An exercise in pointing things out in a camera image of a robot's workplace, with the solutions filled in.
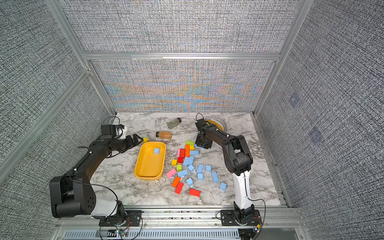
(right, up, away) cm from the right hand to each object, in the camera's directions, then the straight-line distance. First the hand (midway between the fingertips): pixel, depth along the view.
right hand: (200, 141), depth 100 cm
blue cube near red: (-7, -21, -16) cm, 28 cm away
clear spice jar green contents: (-19, +12, +10) cm, 25 cm away
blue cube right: (+4, -15, -11) cm, 19 cm away
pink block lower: (-18, -18, -11) cm, 28 cm away
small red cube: (-13, -11, -5) cm, 18 cm away
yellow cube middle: (-17, -12, -7) cm, 22 cm away
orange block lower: (-15, -22, -15) cm, 30 cm away
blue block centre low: (-11, -18, -12) cm, 24 cm away
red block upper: (-12, -7, -5) cm, 15 cm away
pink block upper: (-14, -7, -5) cm, 17 cm away
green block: (-8, -1, +3) cm, 9 cm away
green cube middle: (-13, -15, -12) cm, 23 cm away
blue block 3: (-4, -7, -3) cm, 9 cm away
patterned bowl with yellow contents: (+14, +13, +13) cm, 23 cm away
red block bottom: (-4, -27, -18) cm, 32 cm away
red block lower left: (-13, -25, -16) cm, 32 cm away
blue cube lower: (-1, -19, -14) cm, 23 cm away
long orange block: (-9, -5, 0) cm, 10 cm away
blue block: (-28, -6, -5) cm, 29 cm away
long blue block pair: (-7, -11, -7) cm, 15 cm away
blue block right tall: (-1, -16, -10) cm, 18 cm away
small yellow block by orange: (-6, -4, -2) cm, 7 cm away
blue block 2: (-3, -3, -3) cm, 5 cm away
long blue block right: (+8, -20, -12) cm, 25 cm away
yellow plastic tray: (-32, -14, -8) cm, 36 cm away
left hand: (-37, +2, -12) cm, 39 cm away
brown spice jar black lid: (-24, +4, +3) cm, 24 cm away
